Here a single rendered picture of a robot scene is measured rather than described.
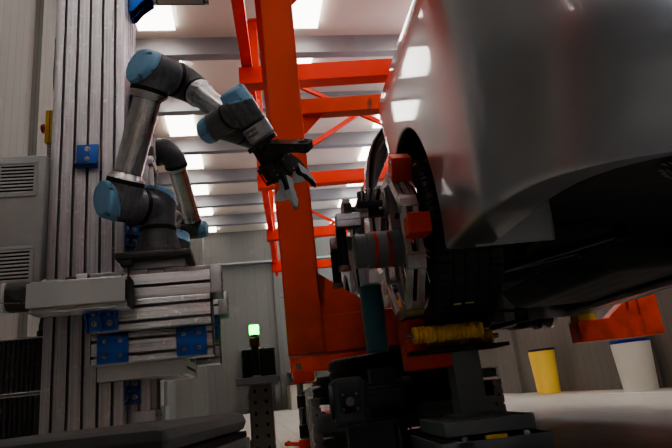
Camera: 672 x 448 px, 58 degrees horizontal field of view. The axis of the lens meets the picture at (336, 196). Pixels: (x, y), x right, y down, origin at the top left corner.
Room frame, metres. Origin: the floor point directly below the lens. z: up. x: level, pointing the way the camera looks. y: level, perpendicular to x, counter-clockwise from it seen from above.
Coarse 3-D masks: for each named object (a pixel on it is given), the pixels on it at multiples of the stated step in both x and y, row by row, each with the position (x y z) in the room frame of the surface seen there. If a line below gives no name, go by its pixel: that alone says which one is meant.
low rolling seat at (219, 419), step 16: (208, 416) 0.92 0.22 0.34; (224, 416) 0.94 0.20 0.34; (240, 416) 1.02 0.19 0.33; (64, 432) 0.92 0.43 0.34; (80, 432) 0.78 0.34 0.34; (96, 432) 0.68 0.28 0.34; (112, 432) 0.67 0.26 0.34; (128, 432) 0.67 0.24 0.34; (144, 432) 0.67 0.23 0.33; (160, 432) 0.67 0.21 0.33; (176, 432) 0.70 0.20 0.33; (192, 432) 0.76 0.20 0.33; (208, 432) 0.83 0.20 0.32; (224, 432) 0.92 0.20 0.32; (240, 432) 1.01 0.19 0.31
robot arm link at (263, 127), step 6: (264, 120) 1.44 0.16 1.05; (252, 126) 1.43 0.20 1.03; (258, 126) 1.43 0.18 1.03; (264, 126) 1.44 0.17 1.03; (270, 126) 1.46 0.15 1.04; (246, 132) 1.44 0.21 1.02; (252, 132) 1.44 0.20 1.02; (258, 132) 1.44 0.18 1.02; (264, 132) 1.44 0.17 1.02; (270, 132) 1.45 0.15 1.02; (246, 138) 1.47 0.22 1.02; (252, 138) 1.45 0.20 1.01; (258, 138) 1.45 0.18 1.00
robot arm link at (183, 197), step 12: (156, 144) 2.31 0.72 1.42; (168, 144) 2.32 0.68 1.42; (156, 156) 2.32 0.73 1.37; (168, 156) 2.33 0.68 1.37; (180, 156) 2.36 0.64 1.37; (168, 168) 2.37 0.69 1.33; (180, 168) 2.38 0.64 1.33; (180, 180) 2.42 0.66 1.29; (180, 192) 2.46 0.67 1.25; (192, 192) 2.49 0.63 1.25; (180, 204) 2.50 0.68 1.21; (192, 204) 2.51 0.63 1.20; (192, 216) 2.54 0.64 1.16; (192, 228) 2.58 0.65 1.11; (204, 228) 2.59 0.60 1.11
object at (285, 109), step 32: (288, 0) 2.65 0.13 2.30; (288, 32) 2.65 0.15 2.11; (288, 64) 2.65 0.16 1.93; (288, 96) 2.64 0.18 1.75; (288, 128) 2.64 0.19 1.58; (288, 224) 2.64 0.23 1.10; (288, 256) 2.64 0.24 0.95; (288, 288) 2.64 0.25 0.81; (288, 320) 2.63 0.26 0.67; (320, 320) 2.65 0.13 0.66; (288, 352) 2.64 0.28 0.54; (320, 352) 2.65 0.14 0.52
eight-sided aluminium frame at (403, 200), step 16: (400, 192) 2.01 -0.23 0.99; (400, 208) 1.99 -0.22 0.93; (416, 208) 1.99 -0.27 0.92; (384, 224) 2.43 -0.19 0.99; (416, 240) 2.01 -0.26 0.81; (416, 256) 1.98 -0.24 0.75; (384, 272) 2.49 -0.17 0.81; (400, 288) 2.46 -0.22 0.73; (416, 304) 2.13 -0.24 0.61; (400, 320) 2.28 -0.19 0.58
